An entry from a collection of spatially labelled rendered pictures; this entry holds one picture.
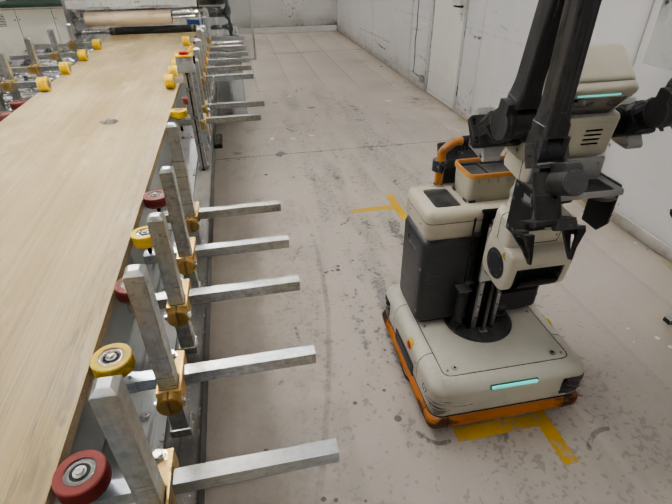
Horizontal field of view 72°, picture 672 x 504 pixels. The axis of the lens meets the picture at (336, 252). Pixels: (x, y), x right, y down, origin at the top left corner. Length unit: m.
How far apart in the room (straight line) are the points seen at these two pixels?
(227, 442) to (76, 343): 0.98
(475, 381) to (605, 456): 0.58
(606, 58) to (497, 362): 1.08
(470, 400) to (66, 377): 1.33
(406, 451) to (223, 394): 0.80
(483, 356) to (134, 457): 1.41
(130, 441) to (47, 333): 0.51
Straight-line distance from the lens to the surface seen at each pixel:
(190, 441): 1.12
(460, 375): 1.80
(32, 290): 1.35
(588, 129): 1.45
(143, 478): 0.80
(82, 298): 1.25
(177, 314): 1.18
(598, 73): 1.35
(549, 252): 1.57
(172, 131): 1.52
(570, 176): 1.05
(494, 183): 1.76
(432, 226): 1.68
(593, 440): 2.16
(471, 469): 1.92
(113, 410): 0.68
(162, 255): 1.12
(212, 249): 1.45
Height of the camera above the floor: 1.59
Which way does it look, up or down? 33 degrees down
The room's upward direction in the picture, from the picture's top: 1 degrees counter-clockwise
